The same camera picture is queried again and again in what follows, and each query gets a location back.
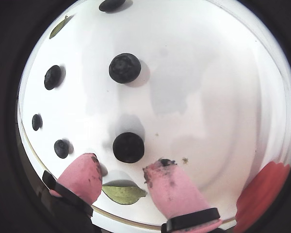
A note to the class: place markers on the green leaf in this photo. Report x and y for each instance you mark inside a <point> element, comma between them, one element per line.
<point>58,29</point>
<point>123,194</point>

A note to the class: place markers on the red collapsible cup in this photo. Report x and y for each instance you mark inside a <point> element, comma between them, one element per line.
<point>262,199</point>

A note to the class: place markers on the pink sleeved gripper finger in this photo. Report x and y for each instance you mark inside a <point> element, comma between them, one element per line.
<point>174,191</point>
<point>80,177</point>

